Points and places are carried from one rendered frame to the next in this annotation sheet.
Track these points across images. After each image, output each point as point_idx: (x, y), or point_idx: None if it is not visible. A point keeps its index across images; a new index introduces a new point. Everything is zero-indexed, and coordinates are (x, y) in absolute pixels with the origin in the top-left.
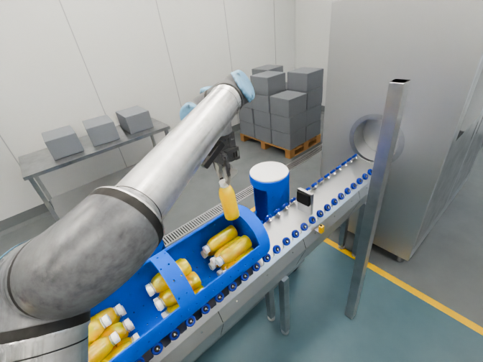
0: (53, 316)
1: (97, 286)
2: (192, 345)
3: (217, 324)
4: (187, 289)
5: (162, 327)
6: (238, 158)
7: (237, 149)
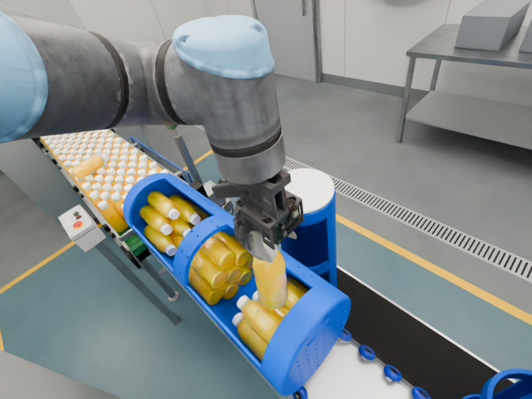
0: None
1: None
2: (201, 306)
3: (221, 329)
4: (181, 272)
5: (164, 264)
6: (268, 245)
7: (266, 230)
